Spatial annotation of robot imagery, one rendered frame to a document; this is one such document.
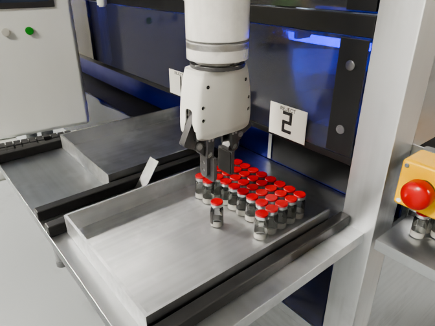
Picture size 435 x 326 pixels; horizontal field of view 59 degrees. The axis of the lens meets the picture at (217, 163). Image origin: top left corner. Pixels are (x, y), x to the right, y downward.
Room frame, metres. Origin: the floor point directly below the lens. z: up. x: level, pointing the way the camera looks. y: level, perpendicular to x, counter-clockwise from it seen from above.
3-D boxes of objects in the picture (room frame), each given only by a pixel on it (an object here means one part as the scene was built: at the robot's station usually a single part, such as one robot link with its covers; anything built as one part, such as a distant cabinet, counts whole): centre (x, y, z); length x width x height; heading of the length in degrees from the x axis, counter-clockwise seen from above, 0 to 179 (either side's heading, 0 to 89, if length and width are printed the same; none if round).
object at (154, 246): (0.51, 0.03, 0.90); 0.34 x 0.26 x 0.04; 129
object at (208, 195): (0.60, 0.02, 0.90); 0.02 x 0.02 x 0.05
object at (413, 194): (0.44, -0.27, 0.99); 0.04 x 0.04 x 0.04; 40
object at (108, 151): (0.85, 0.16, 0.90); 0.34 x 0.26 x 0.04; 130
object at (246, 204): (0.57, -0.04, 0.90); 0.18 x 0.02 x 0.05; 39
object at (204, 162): (0.51, 0.02, 1.01); 0.03 x 0.03 x 0.07; 39
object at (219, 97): (0.53, 0.00, 1.11); 0.10 x 0.07 x 0.11; 129
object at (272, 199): (0.58, -0.05, 0.90); 0.18 x 0.02 x 0.05; 39
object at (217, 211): (0.53, 0.00, 0.90); 0.02 x 0.02 x 0.04
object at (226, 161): (0.55, -0.02, 1.01); 0.03 x 0.03 x 0.07; 39
